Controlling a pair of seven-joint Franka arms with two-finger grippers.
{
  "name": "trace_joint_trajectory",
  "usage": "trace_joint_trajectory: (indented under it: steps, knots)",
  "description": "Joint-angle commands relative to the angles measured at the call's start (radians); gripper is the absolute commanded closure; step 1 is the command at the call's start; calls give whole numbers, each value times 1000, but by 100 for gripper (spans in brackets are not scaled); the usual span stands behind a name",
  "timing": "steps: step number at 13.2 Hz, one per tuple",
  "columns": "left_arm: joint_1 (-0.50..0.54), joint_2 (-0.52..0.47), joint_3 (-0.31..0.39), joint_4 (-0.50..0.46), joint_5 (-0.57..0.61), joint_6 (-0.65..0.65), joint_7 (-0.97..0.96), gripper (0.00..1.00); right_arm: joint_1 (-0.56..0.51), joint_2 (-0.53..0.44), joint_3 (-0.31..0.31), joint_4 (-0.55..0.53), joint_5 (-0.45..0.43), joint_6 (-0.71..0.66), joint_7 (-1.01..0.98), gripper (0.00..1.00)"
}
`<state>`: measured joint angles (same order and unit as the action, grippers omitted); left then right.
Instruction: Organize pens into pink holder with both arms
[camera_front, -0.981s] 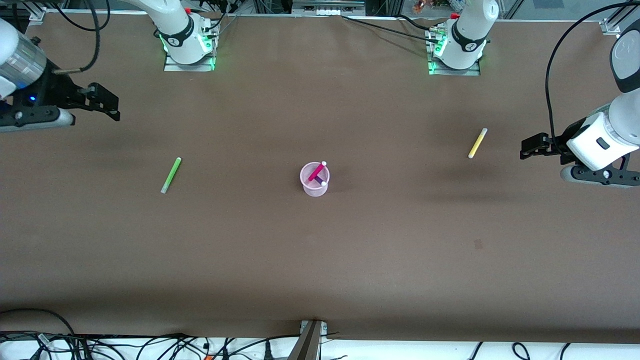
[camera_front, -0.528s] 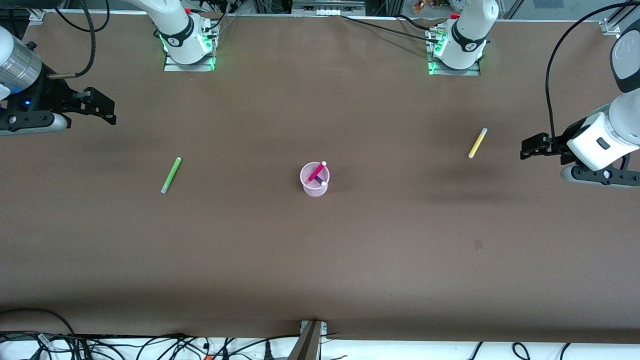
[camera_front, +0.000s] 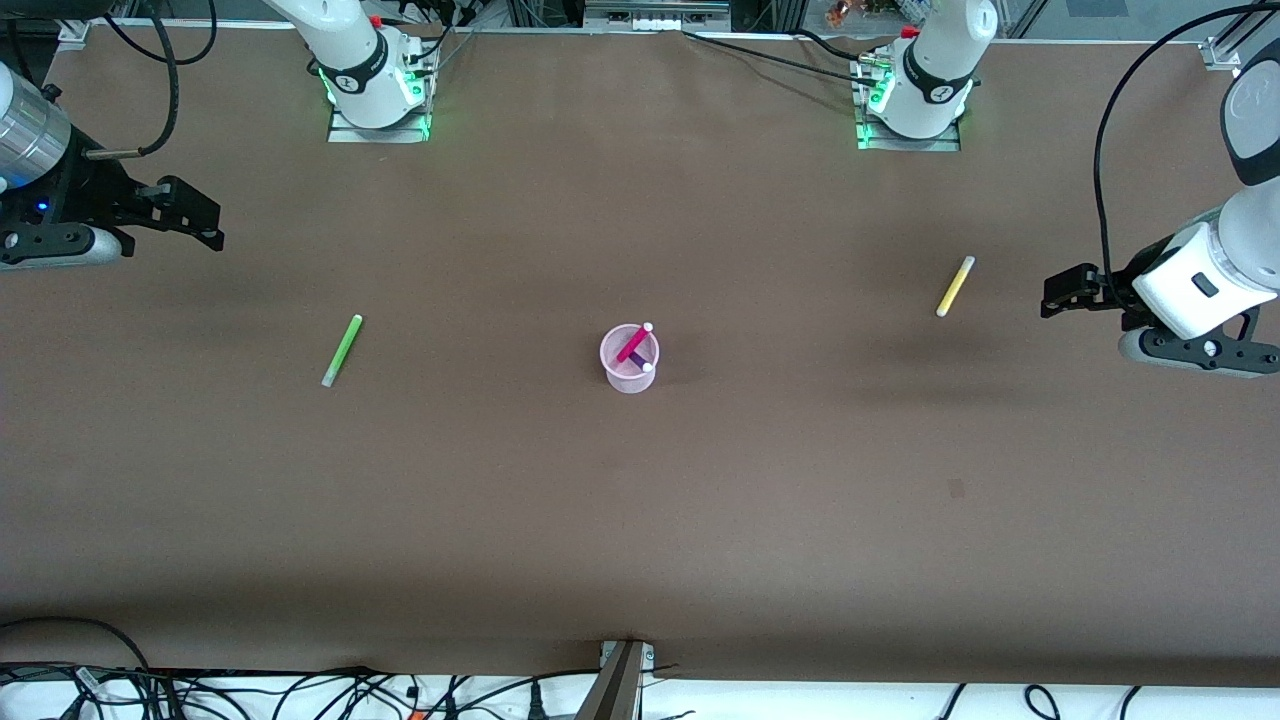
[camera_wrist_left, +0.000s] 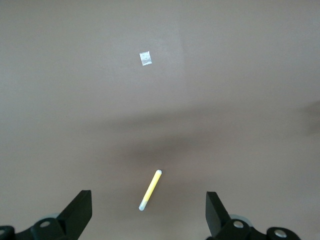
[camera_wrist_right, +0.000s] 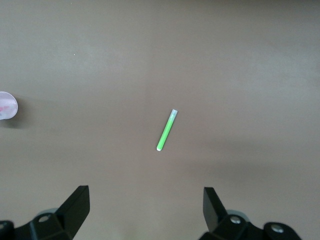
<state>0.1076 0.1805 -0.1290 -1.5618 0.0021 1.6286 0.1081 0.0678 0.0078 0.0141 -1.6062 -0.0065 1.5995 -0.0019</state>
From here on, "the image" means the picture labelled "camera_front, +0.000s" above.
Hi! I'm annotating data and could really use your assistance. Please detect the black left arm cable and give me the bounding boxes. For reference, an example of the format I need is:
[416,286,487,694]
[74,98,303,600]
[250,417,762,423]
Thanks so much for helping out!
[1094,3,1261,291]

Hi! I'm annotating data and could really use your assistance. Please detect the white power strip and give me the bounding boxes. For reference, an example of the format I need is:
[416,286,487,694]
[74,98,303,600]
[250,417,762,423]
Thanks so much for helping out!
[583,0,731,31]

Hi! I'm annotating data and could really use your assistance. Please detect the aluminium profile bracket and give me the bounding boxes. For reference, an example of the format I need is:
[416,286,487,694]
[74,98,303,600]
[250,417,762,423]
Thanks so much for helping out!
[573,638,658,720]

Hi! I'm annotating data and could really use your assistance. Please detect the short black table cable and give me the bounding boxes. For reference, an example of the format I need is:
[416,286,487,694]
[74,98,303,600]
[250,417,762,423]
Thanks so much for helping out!
[790,28,881,66]

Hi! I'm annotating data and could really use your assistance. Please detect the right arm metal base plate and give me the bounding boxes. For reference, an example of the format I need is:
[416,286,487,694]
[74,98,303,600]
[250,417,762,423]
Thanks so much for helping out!
[328,108,433,144]

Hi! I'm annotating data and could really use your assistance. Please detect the thin black cable loop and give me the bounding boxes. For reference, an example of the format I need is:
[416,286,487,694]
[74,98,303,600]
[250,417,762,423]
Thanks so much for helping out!
[100,0,219,67]

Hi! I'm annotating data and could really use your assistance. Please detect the thick black edge cable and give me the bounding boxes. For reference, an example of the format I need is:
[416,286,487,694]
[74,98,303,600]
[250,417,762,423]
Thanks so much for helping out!
[0,660,373,687]

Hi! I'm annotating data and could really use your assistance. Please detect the black arched floor cable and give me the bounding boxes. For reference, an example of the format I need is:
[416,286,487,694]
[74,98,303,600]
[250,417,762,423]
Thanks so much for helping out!
[0,615,153,673]

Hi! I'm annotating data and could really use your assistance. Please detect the green marker pen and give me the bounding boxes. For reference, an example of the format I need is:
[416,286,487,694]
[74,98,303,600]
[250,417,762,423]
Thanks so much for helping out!
[321,314,364,388]

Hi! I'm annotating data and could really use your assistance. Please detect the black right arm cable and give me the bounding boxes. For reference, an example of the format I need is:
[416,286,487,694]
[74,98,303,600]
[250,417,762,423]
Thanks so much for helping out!
[85,0,181,163]

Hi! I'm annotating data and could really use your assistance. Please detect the yellow marker pen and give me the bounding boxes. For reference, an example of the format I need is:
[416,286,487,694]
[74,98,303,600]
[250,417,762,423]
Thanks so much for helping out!
[935,255,976,319]

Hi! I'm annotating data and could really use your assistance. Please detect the long black table cable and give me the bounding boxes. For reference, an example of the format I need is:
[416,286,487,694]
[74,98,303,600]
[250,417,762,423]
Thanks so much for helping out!
[681,30,886,89]

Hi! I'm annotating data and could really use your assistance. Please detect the pink plastic cup holder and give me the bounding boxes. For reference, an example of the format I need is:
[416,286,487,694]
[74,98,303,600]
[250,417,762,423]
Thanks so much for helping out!
[598,322,661,395]

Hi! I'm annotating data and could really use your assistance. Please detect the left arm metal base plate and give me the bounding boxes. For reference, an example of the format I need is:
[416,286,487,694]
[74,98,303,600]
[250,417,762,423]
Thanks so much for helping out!
[857,118,963,153]

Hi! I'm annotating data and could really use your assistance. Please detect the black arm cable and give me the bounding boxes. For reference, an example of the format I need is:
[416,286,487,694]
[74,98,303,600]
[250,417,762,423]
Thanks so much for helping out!
[85,0,181,163]
[1094,3,1261,291]

